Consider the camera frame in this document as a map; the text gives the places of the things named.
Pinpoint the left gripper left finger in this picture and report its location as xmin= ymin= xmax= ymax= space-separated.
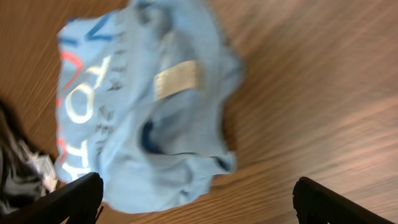
xmin=1 ymin=172 xmax=103 ymax=224

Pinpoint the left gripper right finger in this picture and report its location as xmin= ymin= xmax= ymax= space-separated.
xmin=292 ymin=177 xmax=394 ymax=224

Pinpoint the folded grey garment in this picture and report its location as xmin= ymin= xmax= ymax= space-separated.
xmin=1 ymin=103 xmax=58 ymax=218

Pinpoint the light blue t-shirt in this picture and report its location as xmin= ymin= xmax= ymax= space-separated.
xmin=55 ymin=0 xmax=243 ymax=213

